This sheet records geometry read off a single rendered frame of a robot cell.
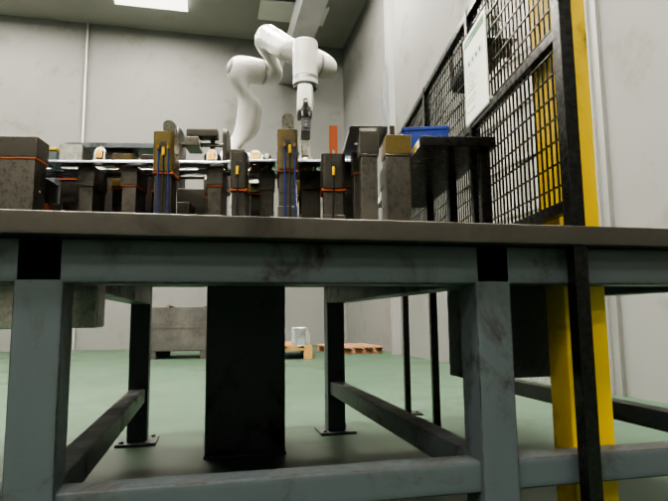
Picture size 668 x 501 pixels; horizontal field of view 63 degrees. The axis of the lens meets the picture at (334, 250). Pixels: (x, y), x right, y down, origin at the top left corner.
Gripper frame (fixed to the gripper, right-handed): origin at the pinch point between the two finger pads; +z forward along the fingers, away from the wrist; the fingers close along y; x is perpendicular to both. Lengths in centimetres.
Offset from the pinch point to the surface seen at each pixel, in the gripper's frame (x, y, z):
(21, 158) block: -80, 21, 16
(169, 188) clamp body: -39, 21, 24
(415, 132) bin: 37.4, -4.3, -1.8
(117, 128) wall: -331, -823, -284
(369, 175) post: 15.4, 40.2, 24.8
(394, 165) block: 26.1, 16.7, 15.6
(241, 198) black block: -18.9, 19.7, 26.4
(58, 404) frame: -43, 77, 74
